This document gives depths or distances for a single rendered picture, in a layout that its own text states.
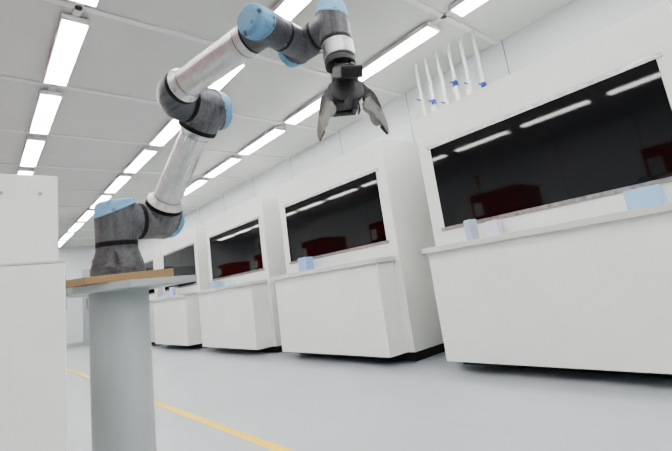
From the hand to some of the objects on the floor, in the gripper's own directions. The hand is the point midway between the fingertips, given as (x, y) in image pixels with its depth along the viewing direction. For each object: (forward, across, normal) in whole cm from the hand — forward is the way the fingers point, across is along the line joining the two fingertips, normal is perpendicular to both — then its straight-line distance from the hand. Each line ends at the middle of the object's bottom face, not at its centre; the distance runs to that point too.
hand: (354, 136), depth 90 cm
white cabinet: (+103, +100, -10) cm, 144 cm away
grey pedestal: (+99, +61, -66) cm, 133 cm away
